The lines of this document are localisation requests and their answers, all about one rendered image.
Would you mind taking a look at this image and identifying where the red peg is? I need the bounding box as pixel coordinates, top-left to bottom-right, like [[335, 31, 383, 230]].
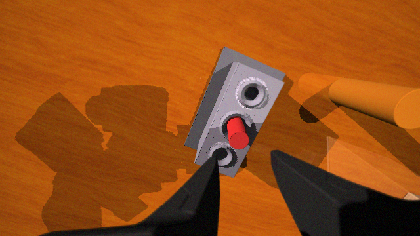
[[226, 116, 249, 149]]

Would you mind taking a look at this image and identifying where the orange cylinder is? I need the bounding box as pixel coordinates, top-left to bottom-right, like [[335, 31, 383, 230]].
[[328, 78, 420, 129]]

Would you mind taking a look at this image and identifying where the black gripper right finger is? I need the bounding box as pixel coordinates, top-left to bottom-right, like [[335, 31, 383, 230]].
[[271, 150, 420, 236]]

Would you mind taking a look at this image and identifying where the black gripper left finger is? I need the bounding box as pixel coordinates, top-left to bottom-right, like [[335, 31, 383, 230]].
[[40, 157, 221, 236]]

